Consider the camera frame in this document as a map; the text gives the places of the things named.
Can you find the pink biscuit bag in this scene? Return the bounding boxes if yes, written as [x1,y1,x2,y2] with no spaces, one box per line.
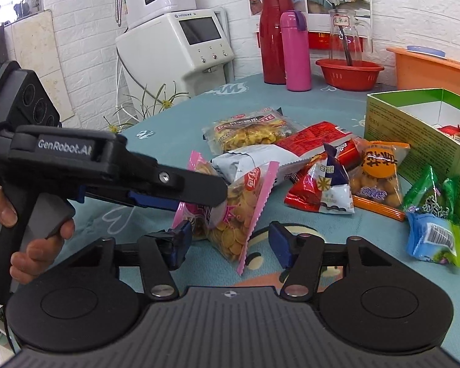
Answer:
[173,158,280,275]

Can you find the orange ball snack bag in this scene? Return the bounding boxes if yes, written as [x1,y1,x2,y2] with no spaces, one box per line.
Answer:
[349,138,410,222]

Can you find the white silver snack bag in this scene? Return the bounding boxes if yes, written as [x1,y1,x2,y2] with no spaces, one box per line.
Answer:
[211,144,310,184]

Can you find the large red snack bag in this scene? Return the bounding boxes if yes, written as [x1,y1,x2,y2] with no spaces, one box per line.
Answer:
[276,121,360,184]

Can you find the blue snack packet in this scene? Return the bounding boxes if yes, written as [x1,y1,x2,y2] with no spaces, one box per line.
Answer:
[405,212,460,268]

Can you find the yellow cracker bag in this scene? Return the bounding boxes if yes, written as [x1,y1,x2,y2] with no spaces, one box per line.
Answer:
[203,107,304,156]

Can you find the green snack bag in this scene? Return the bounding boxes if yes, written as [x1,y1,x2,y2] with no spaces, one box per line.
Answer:
[402,164,459,220]

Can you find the white countertop appliance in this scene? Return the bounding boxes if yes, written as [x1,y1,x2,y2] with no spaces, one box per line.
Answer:
[116,8,235,121]

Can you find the green cardboard box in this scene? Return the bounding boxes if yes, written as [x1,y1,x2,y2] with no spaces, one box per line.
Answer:
[364,88,460,247]

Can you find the red plastic basin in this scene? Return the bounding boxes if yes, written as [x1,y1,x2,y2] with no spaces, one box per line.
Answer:
[316,59,384,91]

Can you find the orange plastic tub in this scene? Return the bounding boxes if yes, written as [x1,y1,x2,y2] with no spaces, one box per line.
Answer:
[387,47,460,95]

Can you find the pink thermos bottle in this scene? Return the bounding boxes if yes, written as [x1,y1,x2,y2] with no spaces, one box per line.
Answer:
[280,10,312,92]

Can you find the glass pitcher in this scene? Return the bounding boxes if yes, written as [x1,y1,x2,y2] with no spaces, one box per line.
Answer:
[329,9,372,67]

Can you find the blue lidded container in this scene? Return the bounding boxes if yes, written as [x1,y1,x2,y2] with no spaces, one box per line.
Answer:
[407,45,446,59]

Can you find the red thermos jug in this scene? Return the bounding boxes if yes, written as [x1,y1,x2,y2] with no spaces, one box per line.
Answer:
[259,0,293,85]

